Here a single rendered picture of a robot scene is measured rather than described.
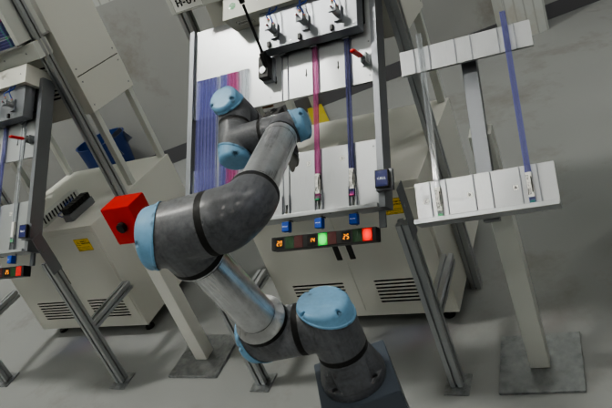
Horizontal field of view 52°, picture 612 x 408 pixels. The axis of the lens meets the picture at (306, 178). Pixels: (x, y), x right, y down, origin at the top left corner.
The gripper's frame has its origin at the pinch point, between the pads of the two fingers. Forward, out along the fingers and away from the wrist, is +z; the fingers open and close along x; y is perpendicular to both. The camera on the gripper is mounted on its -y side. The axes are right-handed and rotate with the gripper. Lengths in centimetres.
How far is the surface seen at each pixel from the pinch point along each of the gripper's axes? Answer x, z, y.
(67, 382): -154, 79, 45
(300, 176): -5.9, 14.0, -3.6
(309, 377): -33, 81, 41
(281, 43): -8.7, -2.7, -42.6
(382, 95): 21.0, 9.3, -23.8
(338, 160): 6.6, 13.2, -6.4
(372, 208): 17.0, 16.2, 9.0
